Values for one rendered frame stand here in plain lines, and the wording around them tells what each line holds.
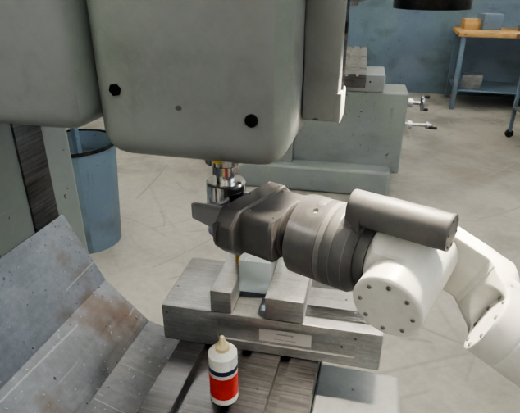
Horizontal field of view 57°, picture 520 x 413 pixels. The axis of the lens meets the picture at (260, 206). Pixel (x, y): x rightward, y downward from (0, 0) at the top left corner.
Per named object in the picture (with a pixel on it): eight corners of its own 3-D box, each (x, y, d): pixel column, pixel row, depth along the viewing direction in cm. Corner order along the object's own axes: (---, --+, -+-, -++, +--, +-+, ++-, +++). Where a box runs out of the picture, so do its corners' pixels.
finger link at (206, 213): (194, 196, 58) (234, 209, 54) (196, 220, 59) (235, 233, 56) (184, 201, 57) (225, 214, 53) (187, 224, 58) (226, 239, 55)
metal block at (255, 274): (276, 274, 83) (277, 244, 80) (270, 295, 78) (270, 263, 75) (248, 270, 84) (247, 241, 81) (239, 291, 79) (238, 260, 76)
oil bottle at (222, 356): (241, 388, 71) (240, 329, 66) (233, 409, 67) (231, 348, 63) (216, 382, 72) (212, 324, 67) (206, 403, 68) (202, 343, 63)
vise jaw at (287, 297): (314, 270, 86) (316, 251, 84) (303, 324, 73) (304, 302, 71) (281, 266, 87) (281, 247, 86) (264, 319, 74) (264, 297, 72)
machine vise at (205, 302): (378, 310, 87) (385, 259, 82) (378, 371, 74) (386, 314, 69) (193, 287, 94) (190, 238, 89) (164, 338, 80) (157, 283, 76)
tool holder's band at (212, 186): (236, 197, 55) (236, 190, 54) (199, 192, 56) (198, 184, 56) (251, 183, 59) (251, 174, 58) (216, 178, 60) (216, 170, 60)
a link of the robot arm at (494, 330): (392, 238, 53) (504, 315, 49) (355, 286, 47) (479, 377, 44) (421, 197, 48) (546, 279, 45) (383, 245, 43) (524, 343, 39)
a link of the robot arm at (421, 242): (355, 252, 56) (456, 286, 50) (307, 310, 49) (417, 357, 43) (357, 166, 50) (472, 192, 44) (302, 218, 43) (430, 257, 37)
